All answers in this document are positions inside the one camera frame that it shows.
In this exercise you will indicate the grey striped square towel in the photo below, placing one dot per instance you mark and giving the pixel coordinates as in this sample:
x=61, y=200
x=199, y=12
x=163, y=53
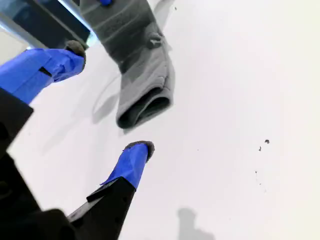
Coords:
x=140, y=75

